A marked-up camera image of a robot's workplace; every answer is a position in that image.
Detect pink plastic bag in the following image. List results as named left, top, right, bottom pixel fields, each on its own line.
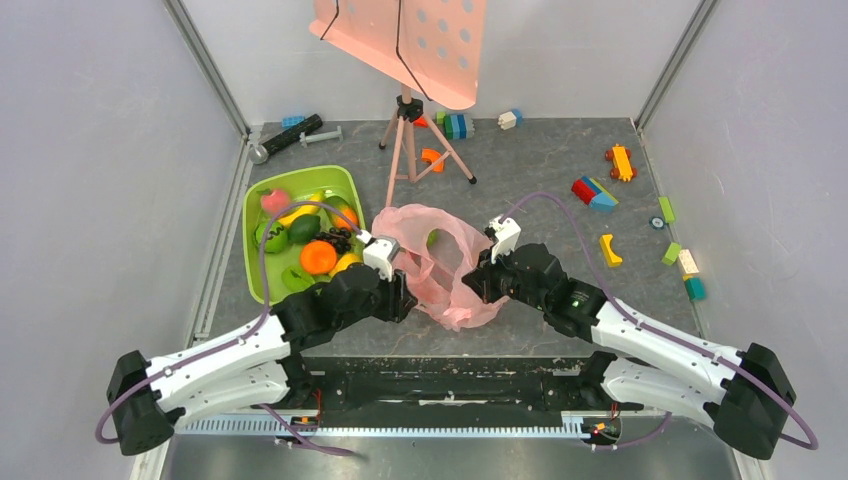
left=371, top=204, right=508, bottom=331

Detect fake orange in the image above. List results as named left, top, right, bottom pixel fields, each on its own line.
left=299, top=240, right=338, bottom=275

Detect fake peach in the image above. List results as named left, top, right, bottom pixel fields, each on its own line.
left=259, top=188, right=291, bottom=217

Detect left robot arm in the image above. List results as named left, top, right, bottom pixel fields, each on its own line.
left=107, top=263, right=418, bottom=456

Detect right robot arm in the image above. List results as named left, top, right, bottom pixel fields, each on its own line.
left=463, top=244, right=797, bottom=460

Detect fake lemon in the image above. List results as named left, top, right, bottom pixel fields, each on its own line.
left=328, top=252, right=363, bottom=277

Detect fake black grapes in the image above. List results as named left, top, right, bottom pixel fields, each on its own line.
left=314, top=227, right=353, bottom=256

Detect fake mango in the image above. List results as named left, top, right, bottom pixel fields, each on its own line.
left=325, top=195, right=360, bottom=230

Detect fake green pepper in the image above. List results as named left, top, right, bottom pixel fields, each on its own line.
left=280, top=265, right=316, bottom=293

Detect fake lime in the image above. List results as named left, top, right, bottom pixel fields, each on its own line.
left=287, top=214, right=322, bottom=245

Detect fake banana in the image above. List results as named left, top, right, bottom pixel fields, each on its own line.
left=277, top=190, right=325, bottom=228

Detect fake small watermelon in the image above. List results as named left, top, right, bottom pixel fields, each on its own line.
left=253, top=221, right=290, bottom=254

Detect green plastic basin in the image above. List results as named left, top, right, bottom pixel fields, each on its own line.
left=242, top=165, right=364, bottom=304

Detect yellow curved brick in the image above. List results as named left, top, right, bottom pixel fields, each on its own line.
left=599, top=234, right=623, bottom=268

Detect red blue brick house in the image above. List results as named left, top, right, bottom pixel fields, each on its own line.
left=571, top=176, right=618, bottom=213

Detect orange curved brick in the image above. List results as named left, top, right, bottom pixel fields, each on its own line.
left=420, top=148, right=446, bottom=173

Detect small blue wheel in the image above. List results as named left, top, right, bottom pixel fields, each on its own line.
left=650, top=216, right=666, bottom=230

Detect white blue brick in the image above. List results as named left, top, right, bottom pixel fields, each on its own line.
left=497, top=109, right=523, bottom=130

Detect green blue brick stack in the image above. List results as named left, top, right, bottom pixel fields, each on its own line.
left=435, top=111, right=475, bottom=140

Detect yellow toy car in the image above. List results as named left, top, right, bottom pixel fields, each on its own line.
left=604, top=144, right=638, bottom=182

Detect green small brick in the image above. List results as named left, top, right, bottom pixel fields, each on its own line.
left=661, top=242, right=682, bottom=266

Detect green flat brick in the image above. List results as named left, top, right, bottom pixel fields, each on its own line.
left=658, top=196, right=676, bottom=224

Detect grey syringe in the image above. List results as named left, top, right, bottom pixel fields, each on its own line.
left=299, top=126, right=343, bottom=147

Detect white teal brick stack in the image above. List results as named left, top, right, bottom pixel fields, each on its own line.
left=677, top=249, right=707, bottom=302

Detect black microphone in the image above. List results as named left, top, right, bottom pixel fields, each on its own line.
left=248, top=114, right=323, bottom=165

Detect blue toy brick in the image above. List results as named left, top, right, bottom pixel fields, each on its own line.
left=280, top=115, right=305, bottom=130

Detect pink music stand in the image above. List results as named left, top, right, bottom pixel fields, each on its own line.
left=309, top=0, right=487, bottom=206

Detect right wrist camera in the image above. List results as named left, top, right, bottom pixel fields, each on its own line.
left=483, top=215, right=521, bottom=263

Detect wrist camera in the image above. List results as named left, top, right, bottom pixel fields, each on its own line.
left=356, top=229, right=400, bottom=282
left=483, top=215, right=521, bottom=263

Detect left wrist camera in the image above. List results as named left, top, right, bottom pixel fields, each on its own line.
left=356, top=229, right=400, bottom=282

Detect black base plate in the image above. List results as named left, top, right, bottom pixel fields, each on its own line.
left=274, top=354, right=641, bottom=429

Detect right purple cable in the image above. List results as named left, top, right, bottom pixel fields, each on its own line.
left=496, top=192, right=820, bottom=453

